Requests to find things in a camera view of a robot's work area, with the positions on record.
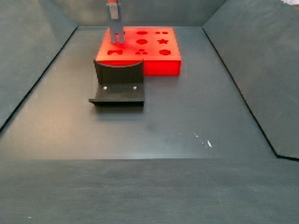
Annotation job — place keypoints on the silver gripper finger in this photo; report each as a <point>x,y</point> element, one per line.
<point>113,10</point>

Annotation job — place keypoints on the blue-grey double-square peg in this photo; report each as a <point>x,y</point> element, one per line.
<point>116,28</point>

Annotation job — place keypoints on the red shape-sorting block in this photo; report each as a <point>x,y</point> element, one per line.
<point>148,44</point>

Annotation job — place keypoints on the black curved holder stand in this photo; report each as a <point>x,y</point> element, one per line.
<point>120,84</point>

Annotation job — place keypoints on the dark grey bin enclosure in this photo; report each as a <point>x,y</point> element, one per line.
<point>204,155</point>

